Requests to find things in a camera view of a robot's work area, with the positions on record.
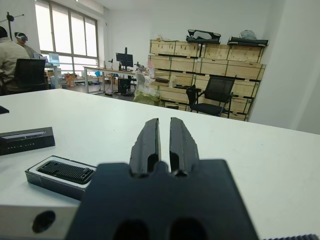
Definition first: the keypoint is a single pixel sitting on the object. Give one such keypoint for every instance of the person in beige jacket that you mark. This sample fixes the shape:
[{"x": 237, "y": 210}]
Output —
[{"x": 10, "y": 55}]

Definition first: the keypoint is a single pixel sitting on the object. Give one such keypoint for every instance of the black padded case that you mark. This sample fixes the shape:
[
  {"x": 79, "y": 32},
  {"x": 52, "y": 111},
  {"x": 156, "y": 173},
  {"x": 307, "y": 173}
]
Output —
[{"x": 215, "y": 40}]

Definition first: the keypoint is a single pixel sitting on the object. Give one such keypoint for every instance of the black computer monitor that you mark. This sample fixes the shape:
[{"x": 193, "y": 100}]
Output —
[{"x": 124, "y": 60}]

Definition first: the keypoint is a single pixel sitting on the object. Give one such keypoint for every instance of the black finned camera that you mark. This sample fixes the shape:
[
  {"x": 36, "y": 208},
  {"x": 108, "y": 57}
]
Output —
[{"x": 65, "y": 171}]

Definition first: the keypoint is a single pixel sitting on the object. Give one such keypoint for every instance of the person wearing headset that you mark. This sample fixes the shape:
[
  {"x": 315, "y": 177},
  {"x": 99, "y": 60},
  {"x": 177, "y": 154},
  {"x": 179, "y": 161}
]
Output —
[{"x": 21, "y": 40}]

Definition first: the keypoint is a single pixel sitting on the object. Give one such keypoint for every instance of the black box white insert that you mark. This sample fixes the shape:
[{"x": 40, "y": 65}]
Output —
[{"x": 50, "y": 186}]

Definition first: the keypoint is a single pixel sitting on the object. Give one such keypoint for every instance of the black office chair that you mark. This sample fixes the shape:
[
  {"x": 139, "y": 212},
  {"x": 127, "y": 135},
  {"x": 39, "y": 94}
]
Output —
[{"x": 30, "y": 72}]

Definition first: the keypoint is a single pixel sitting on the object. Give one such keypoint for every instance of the black computer tower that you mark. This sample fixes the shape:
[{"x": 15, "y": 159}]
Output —
[{"x": 123, "y": 86}]

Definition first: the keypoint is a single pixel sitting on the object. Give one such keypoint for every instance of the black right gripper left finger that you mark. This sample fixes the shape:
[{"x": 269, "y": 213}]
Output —
[{"x": 147, "y": 147}]

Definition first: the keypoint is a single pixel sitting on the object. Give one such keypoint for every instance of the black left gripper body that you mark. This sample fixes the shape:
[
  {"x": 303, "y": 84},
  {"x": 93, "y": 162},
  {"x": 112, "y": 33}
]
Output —
[{"x": 3, "y": 110}]

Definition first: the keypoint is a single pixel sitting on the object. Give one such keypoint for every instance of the large window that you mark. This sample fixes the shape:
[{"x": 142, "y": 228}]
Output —
[{"x": 62, "y": 27}]

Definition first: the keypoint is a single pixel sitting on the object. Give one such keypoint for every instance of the black light stand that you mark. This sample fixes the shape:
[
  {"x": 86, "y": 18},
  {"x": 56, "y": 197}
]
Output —
[{"x": 9, "y": 25}]

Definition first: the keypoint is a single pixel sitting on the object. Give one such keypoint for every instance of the long wooden top desk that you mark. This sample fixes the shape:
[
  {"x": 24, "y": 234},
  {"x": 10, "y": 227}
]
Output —
[{"x": 112, "y": 70}]

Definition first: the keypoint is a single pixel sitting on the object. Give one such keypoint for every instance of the black flat case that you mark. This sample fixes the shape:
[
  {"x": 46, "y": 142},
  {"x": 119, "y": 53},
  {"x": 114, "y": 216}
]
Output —
[{"x": 247, "y": 42}]

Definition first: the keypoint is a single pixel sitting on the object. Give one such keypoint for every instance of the black mesh folding chair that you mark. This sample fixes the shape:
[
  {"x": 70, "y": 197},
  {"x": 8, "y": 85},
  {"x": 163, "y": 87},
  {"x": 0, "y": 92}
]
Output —
[{"x": 220, "y": 87}]

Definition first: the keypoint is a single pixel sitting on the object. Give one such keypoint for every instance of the black printed box lid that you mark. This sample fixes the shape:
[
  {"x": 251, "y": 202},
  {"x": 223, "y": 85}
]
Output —
[{"x": 25, "y": 146}]

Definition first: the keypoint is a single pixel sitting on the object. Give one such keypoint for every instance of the grey wrapped bundle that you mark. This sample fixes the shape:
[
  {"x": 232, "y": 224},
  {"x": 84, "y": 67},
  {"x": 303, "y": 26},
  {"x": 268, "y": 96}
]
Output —
[{"x": 248, "y": 34}]

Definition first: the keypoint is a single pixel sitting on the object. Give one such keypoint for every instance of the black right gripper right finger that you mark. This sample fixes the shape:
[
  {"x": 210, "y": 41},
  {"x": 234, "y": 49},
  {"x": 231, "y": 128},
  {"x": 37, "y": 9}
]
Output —
[{"x": 181, "y": 147}]

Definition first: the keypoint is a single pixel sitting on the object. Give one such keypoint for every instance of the pink white carton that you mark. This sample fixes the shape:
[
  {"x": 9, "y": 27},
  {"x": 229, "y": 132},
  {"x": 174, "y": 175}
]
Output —
[{"x": 150, "y": 68}]

